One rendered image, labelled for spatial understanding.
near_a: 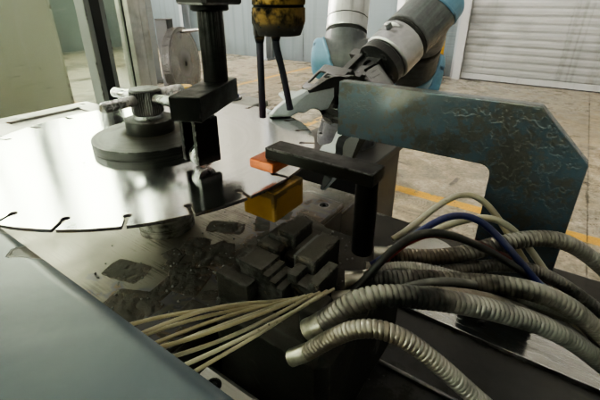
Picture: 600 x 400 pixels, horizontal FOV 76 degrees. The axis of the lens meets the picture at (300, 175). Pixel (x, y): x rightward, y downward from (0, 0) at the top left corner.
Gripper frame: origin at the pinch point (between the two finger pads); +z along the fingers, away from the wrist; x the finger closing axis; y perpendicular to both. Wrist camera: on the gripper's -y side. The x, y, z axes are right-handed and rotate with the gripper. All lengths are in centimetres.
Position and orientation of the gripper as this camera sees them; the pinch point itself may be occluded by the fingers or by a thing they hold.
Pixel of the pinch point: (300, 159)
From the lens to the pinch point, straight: 51.0
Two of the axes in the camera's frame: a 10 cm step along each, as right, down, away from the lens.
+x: -4.6, -6.2, -6.4
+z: -6.8, 7.1, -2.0
